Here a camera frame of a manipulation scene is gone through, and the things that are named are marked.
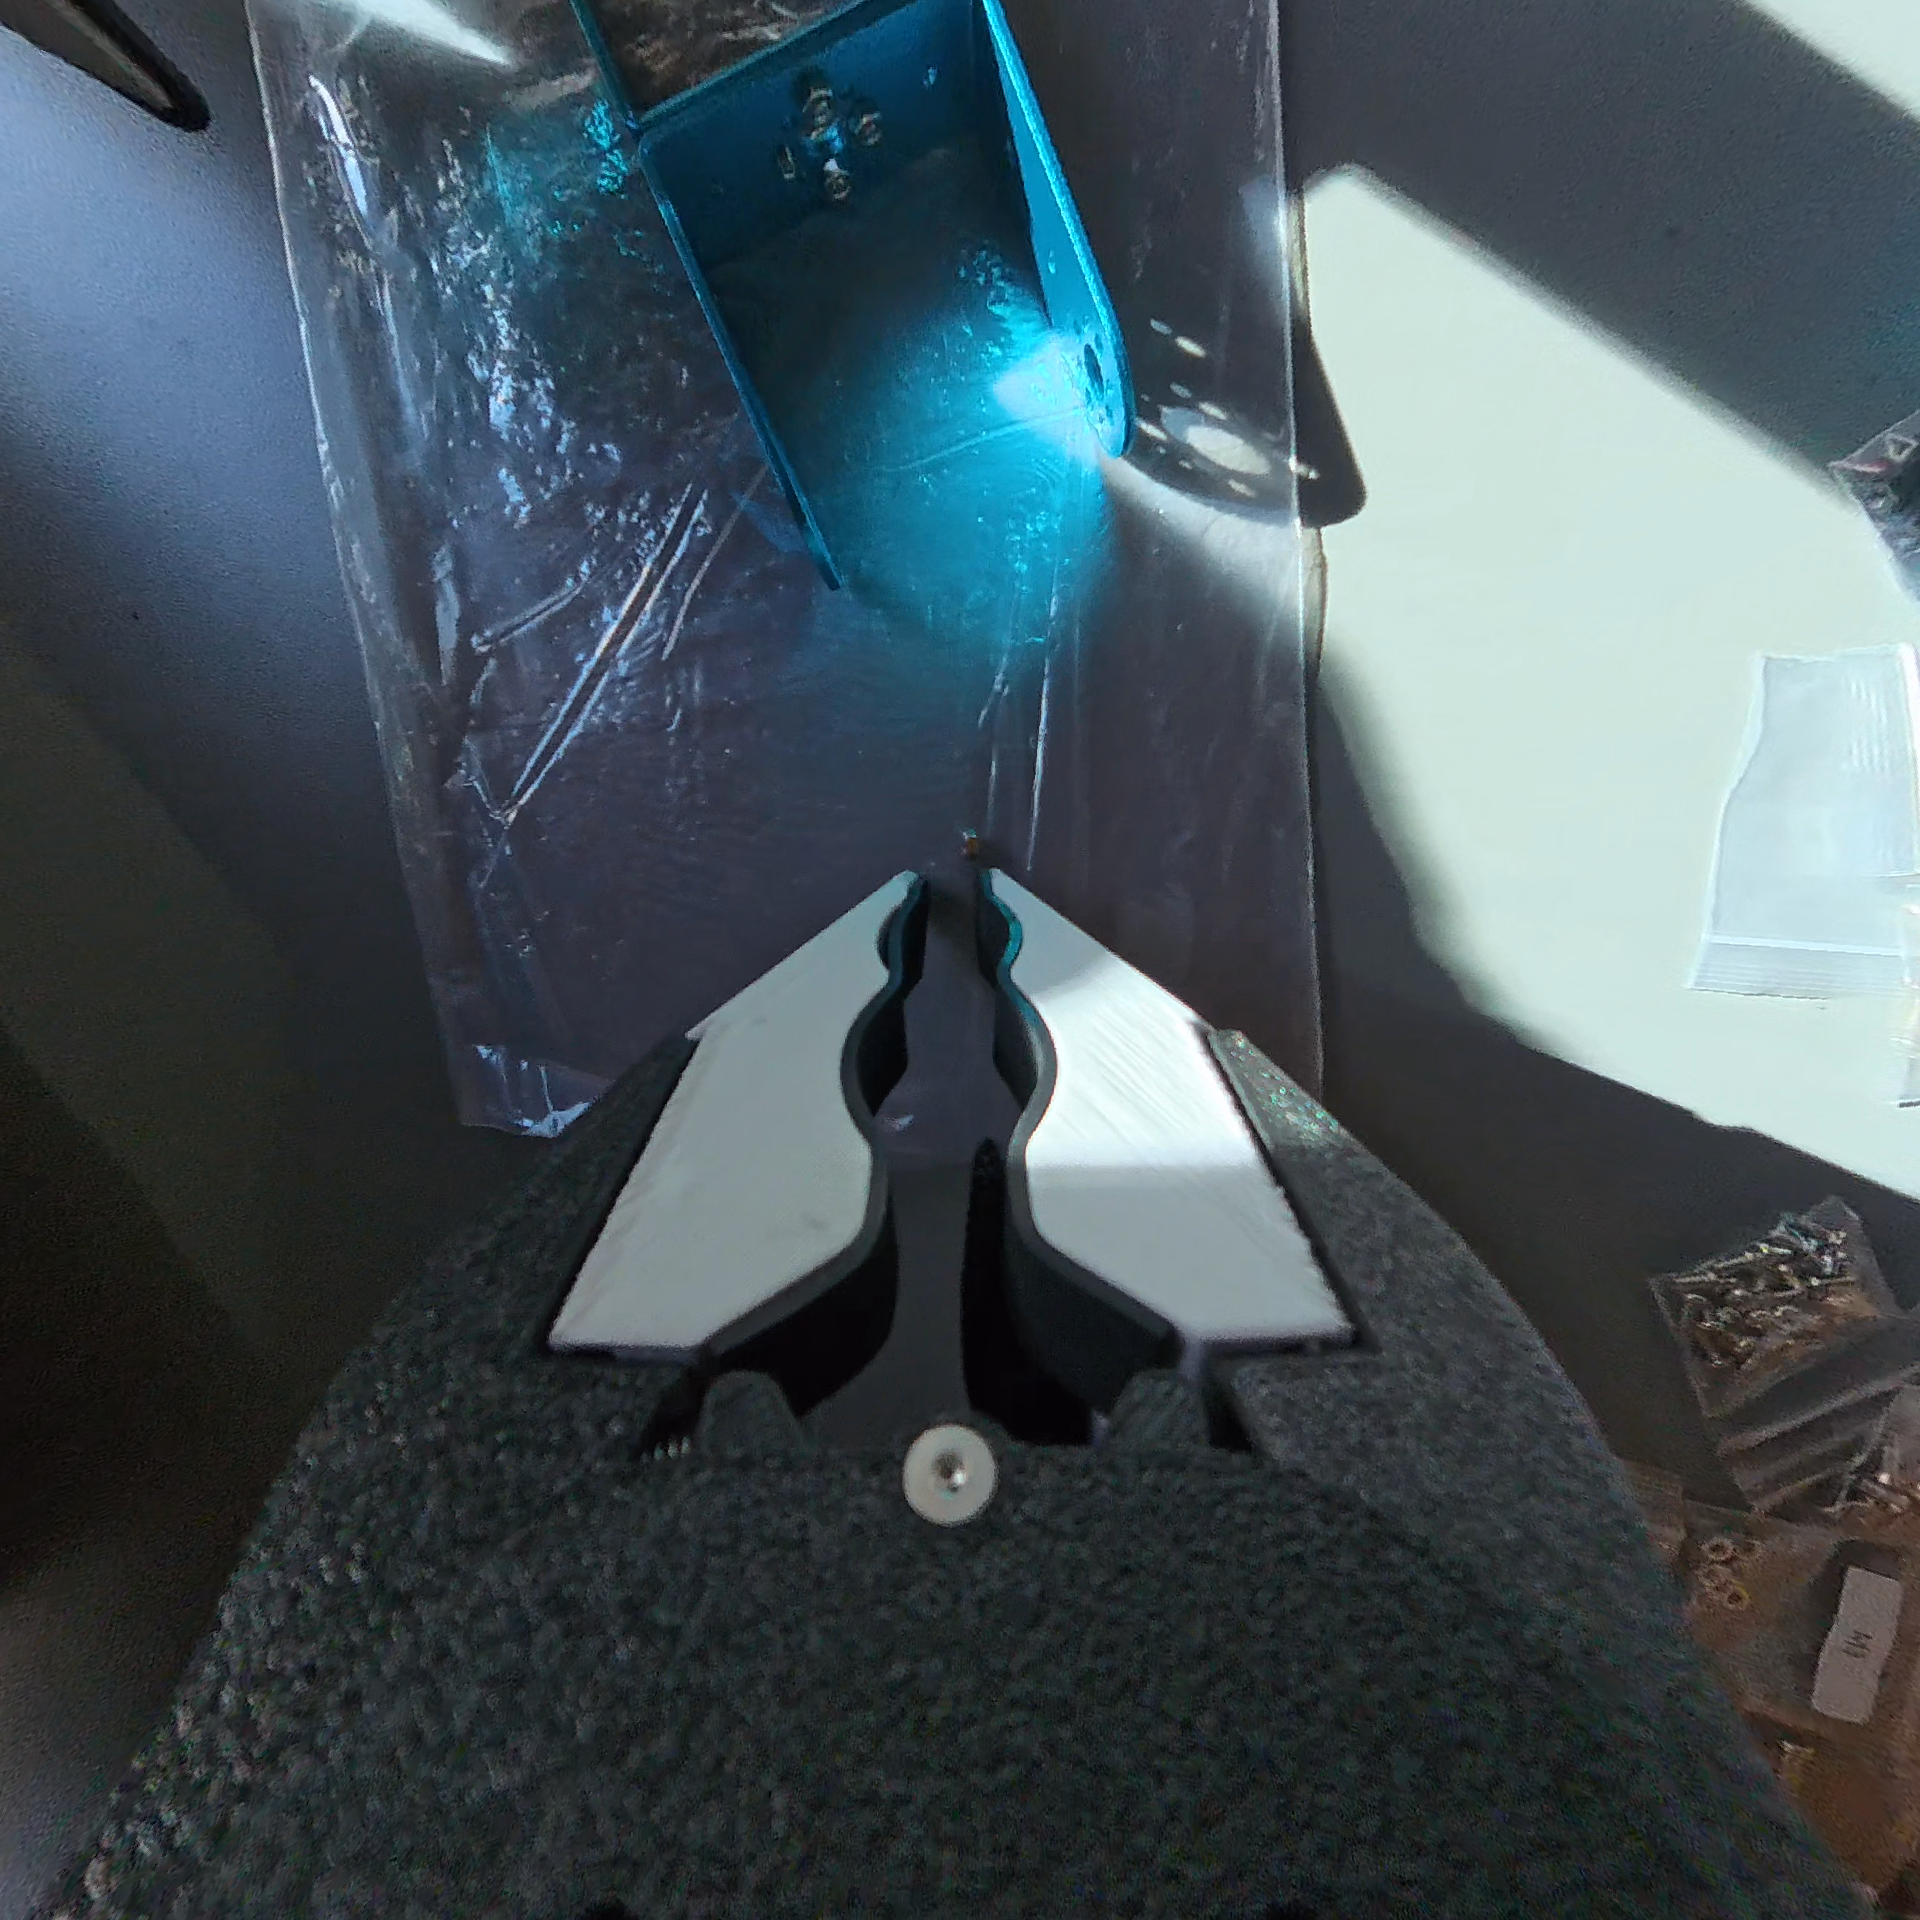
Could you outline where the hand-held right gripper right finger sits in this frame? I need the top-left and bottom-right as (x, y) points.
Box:
(986, 863), (1359, 1353)

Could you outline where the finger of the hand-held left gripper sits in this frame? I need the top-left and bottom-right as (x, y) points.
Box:
(0, 0), (215, 130)

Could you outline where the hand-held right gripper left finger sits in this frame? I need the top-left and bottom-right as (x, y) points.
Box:
(547, 870), (921, 1358)

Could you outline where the blue metal bracket assembly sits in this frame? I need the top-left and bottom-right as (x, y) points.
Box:
(571, 0), (1138, 596)

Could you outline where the clear plastic bag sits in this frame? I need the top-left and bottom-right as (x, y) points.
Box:
(247, 0), (1331, 1139)

